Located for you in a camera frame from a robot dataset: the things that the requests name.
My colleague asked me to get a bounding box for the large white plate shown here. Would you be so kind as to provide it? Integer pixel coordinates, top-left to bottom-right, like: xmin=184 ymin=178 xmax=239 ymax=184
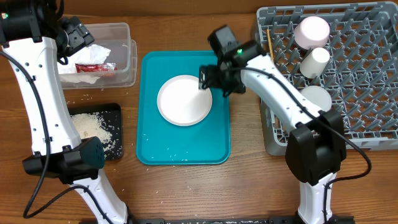
xmin=157 ymin=75 xmax=213 ymax=126

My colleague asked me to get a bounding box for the pale green cup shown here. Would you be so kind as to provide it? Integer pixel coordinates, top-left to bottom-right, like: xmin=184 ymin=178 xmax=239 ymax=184
xmin=300 ymin=47 xmax=330 ymax=79

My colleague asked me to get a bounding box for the grey bowl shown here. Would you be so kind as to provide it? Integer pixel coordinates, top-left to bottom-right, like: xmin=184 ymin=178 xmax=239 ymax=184
xmin=300 ymin=86 xmax=332 ymax=111

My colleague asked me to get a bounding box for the small pink bowl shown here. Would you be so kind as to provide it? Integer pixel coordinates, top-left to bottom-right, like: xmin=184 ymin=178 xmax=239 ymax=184
xmin=294 ymin=16 xmax=330 ymax=50

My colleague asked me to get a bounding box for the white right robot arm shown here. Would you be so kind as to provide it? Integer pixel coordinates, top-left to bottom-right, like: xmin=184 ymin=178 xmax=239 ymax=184
xmin=198 ymin=25 xmax=372 ymax=223

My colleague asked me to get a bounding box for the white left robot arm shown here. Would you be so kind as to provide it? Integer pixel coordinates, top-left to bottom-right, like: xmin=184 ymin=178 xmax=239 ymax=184
xmin=1 ymin=0 xmax=135 ymax=223

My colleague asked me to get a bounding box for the clear plastic waste bin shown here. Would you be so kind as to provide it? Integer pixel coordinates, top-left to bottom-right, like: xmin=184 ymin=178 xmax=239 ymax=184
xmin=60 ymin=22 xmax=137 ymax=90

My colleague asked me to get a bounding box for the grey dishwasher rack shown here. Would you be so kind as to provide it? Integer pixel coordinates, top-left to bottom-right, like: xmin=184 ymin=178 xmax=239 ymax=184
xmin=253 ymin=1 xmax=397 ymax=151

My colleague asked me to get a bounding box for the crumpled white tissue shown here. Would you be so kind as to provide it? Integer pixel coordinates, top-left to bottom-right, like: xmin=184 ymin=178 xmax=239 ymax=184
xmin=58 ymin=44 xmax=111 ymax=84

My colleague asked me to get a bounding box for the red snack wrapper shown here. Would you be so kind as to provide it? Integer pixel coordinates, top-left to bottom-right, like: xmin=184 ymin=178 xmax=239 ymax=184
xmin=75 ymin=63 xmax=118 ymax=77

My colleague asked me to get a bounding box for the black tray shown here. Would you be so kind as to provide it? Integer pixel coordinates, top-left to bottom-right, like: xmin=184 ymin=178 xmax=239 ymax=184
xmin=68 ymin=103 xmax=123 ymax=161

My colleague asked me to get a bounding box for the pile of rice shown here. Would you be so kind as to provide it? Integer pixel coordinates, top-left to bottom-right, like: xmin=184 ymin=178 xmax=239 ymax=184
xmin=71 ymin=112 xmax=112 ymax=144

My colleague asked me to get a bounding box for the teal serving tray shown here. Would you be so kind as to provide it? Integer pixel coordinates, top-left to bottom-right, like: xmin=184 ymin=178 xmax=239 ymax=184
xmin=136 ymin=50 xmax=231 ymax=166

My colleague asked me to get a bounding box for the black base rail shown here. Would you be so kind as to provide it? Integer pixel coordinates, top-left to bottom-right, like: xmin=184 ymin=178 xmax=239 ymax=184
xmin=79 ymin=215 xmax=355 ymax=224

